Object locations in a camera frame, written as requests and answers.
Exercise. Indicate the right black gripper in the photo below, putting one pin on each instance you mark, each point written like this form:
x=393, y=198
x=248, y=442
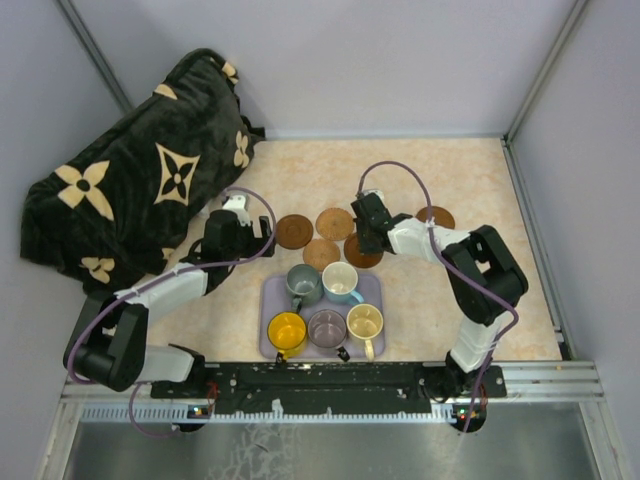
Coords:
x=364, y=248

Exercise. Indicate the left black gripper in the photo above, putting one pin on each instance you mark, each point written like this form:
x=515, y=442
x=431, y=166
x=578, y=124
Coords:
x=257, y=243

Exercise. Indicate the dark wooden coaster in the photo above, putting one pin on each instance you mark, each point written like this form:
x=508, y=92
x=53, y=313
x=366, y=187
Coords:
x=442, y=217
x=357, y=259
x=294, y=231

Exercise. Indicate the woven coaster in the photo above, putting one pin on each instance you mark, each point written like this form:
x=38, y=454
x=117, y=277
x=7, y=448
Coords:
x=334, y=224
x=319, y=253

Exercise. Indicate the light blue mug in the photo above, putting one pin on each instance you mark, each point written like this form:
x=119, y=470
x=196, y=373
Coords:
x=340, y=281

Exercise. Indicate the cream mug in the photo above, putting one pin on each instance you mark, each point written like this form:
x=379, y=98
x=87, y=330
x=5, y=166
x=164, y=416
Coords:
x=365, y=323

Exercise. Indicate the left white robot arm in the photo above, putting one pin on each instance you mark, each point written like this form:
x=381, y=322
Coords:
x=109, y=344

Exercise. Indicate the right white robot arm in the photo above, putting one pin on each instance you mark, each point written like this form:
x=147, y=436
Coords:
x=486, y=280

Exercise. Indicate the grey green mug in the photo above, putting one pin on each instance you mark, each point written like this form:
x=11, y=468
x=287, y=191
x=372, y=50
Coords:
x=304, y=287

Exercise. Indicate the lavender plastic tray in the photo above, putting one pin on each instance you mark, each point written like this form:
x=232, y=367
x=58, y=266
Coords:
x=275, y=299

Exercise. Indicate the yellow mug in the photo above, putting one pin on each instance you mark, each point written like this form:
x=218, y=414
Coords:
x=287, y=333

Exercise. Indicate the mauve purple mug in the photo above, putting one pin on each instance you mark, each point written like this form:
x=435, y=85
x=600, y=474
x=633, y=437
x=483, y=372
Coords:
x=327, y=331

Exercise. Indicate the black floral plush blanket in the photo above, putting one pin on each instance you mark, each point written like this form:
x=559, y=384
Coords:
x=117, y=211

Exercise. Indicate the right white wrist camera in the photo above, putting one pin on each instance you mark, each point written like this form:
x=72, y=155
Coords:
x=365, y=192

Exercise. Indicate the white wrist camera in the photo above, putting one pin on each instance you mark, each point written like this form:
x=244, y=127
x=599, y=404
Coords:
x=237, y=204
x=365, y=192

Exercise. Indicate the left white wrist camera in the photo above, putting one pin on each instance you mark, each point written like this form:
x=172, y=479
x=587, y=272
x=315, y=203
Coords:
x=237, y=204

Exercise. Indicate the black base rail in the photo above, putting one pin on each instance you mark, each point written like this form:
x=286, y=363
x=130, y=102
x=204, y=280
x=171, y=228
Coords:
x=317, y=388

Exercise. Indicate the aluminium frame rail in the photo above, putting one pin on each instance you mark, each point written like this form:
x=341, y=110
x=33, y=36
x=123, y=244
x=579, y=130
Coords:
x=519, y=382

